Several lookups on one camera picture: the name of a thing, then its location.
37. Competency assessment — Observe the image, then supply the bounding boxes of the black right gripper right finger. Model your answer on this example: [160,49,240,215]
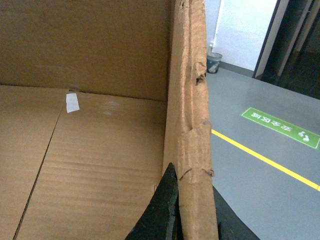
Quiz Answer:
[212,185,260,240]

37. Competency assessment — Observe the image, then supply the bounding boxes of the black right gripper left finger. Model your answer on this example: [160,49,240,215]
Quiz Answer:
[125,162,179,240]

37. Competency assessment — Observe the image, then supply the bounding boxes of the large cardboard box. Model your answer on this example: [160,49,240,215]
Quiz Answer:
[0,0,219,240]

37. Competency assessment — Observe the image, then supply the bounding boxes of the green floor safety sign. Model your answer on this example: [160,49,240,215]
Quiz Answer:
[241,107,320,149]

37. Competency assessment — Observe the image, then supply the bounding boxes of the mesh waste bin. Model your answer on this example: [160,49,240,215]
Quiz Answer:
[206,52,223,74]

